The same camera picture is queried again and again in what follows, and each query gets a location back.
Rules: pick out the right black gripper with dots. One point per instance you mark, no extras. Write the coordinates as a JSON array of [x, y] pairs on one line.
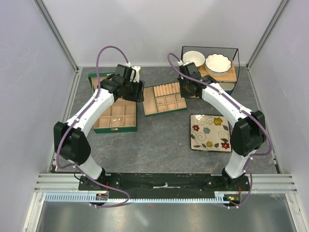
[[183, 93]]

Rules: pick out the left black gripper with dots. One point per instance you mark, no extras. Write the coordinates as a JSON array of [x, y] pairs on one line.
[[138, 96]]

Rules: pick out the green jewelry tray insert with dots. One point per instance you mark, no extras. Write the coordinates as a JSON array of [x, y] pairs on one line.
[[168, 94]]

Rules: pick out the silver pearl bangle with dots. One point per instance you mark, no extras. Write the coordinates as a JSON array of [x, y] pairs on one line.
[[117, 122]]

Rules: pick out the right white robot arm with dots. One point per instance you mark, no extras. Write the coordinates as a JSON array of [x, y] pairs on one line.
[[248, 132]]

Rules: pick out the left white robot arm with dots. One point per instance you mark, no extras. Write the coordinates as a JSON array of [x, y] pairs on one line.
[[70, 137]]

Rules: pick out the green jewelry box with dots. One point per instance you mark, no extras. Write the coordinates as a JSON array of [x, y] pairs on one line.
[[126, 110]]

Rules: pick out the cream floral bowl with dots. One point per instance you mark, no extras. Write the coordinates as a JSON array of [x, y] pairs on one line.
[[194, 56]]

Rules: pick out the white scalloped bowl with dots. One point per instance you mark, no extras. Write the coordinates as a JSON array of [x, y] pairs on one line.
[[217, 64]]

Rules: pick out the blue enamel mug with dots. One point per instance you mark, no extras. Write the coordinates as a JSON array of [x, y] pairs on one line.
[[228, 87]]

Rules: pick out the square floral plate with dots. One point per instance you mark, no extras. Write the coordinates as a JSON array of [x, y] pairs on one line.
[[209, 133]]

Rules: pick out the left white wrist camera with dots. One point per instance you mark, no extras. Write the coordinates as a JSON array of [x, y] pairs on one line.
[[135, 75]]

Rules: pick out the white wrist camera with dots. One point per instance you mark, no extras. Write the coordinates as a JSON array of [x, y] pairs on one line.
[[135, 75], [182, 63]]

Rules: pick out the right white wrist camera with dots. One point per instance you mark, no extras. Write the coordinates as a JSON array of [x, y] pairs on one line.
[[182, 63]]

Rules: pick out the black wire shelf rack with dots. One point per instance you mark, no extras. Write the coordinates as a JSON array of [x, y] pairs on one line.
[[231, 53]]

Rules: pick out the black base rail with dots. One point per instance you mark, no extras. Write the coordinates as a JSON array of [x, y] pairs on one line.
[[147, 181]]

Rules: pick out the grey cable duct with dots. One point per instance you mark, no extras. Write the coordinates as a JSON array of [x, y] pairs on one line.
[[95, 198]]

